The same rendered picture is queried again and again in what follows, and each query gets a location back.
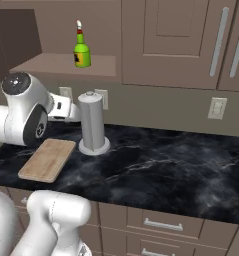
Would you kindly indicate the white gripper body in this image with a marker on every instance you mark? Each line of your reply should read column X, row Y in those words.
column 74, row 112

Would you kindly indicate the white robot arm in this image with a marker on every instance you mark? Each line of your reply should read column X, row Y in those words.
column 21, row 110

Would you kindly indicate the wooden cutting board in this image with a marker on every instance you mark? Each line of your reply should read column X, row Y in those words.
column 47, row 160

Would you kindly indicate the green spray bottle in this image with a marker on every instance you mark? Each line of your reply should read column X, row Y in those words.
column 82, row 53

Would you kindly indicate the open brown cabinet door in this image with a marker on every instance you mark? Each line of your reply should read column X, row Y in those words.
column 16, row 36

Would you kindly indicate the wide brown cabinet door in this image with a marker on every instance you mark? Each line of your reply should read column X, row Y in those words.
column 171, row 43

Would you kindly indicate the grey paper towel holder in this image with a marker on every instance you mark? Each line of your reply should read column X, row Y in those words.
column 92, row 123

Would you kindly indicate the brown drawer front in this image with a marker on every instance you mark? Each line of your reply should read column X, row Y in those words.
column 184, row 249
column 17, row 195
column 194, row 223

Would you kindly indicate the white wall outlet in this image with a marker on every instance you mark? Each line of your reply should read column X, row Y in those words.
column 217, row 108
column 104, row 98
column 65, row 93

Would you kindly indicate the open brown wall cabinet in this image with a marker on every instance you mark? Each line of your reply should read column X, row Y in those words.
column 64, row 63

